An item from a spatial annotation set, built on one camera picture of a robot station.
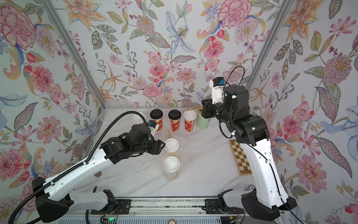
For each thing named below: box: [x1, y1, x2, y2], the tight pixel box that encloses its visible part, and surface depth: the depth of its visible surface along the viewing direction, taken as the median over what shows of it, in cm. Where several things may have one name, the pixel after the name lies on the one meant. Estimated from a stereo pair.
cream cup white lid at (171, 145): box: [164, 138, 180, 156], surface depth 80 cm
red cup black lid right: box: [167, 109, 182, 132], surface depth 96 cm
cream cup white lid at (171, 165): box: [162, 155, 181, 181], surface depth 72 cm
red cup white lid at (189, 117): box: [183, 110, 198, 133], surface depth 96 cm
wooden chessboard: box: [229, 139, 253, 176], surface depth 90 cm
